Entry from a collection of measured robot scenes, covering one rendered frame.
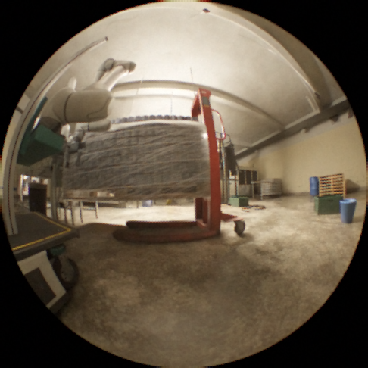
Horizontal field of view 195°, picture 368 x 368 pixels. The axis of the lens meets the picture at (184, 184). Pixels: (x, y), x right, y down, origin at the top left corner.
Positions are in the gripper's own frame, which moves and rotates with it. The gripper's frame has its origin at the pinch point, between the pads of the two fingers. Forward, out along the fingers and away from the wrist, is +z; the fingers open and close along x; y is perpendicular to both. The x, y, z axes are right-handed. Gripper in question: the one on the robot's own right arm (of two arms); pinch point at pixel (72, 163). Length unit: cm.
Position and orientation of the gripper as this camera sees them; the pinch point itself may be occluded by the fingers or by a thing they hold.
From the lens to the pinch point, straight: 84.2
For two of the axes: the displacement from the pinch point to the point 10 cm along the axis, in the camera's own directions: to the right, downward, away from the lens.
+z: 0.2, 10.0, -0.8
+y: 1.1, -0.8, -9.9
